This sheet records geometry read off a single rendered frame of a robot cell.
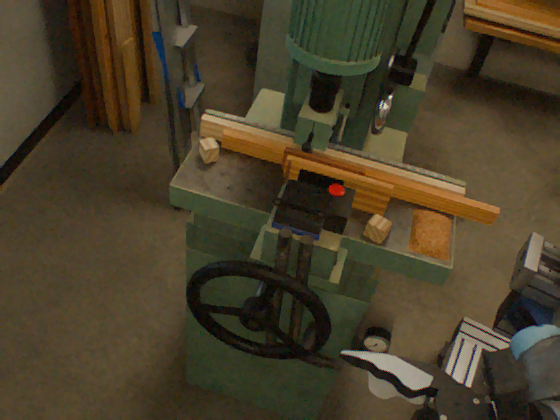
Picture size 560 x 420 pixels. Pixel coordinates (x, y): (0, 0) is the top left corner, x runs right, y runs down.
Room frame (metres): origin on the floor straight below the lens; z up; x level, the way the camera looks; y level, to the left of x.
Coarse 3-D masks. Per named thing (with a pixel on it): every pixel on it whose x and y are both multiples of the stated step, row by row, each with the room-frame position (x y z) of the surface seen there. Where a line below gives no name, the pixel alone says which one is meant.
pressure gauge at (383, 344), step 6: (366, 330) 0.68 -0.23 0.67; (372, 330) 0.67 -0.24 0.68; (378, 330) 0.67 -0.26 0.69; (384, 330) 0.67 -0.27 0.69; (366, 336) 0.66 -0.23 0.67; (372, 336) 0.65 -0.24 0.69; (378, 336) 0.65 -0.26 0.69; (384, 336) 0.66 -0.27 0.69; (390, 336) 0.67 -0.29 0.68; (366, 342) 0.65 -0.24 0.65; (372, 342) 0.65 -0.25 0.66; (378, 342) 0.65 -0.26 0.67; (384, 342) 0.65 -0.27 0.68; (390, 342) 0.66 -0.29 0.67; (366, 348) 0.65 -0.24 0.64; (372, 348) 0.65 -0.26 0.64; (378, 348) 0.65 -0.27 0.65; (384, 348) 0.65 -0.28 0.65
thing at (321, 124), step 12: (336, 96) 0.96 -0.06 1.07; (336, 108) 0.92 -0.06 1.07; (300, 120) 0.86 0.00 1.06; (312, 120) 0.86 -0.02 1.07; (324, 120) 0.87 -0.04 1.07; (336, 120) 0.94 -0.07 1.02; (300, 132) 0.86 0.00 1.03; (312, 132) 0.86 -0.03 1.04; (324, 132) 0.86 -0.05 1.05; (312, 144) 0.86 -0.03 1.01; (324, 144) 0.86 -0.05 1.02
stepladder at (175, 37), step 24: (168, 0) 1.59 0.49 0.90; (168, 24) 1.56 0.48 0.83; (168, 48) 1.55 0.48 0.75; (192, 48) 1.73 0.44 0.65; (168, 72) 1.55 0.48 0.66; (192, 72) 1.70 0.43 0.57; (168, 96) 1.57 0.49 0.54; (192, 96) 1.64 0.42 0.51; (168, 120) 1.55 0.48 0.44; (168, 144) 1.55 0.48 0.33; (192, 144) 1.65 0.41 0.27
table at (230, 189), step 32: (192, 160) 0.87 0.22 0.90; (224, 160) 0.89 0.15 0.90; (256, 160) 0.91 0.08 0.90; (192, 192) 0.77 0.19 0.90; (224, 192) 0.79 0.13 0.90; (256, 192) 0.81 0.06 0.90; (256, 224) 0.75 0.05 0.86; (352, 224) 0.77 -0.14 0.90; (256, 256) 0.66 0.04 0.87; (352, 256) 0.73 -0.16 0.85; (384, 256) 0.72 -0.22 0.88; (416, 256) 0.72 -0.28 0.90; (320, 288) 0.64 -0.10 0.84
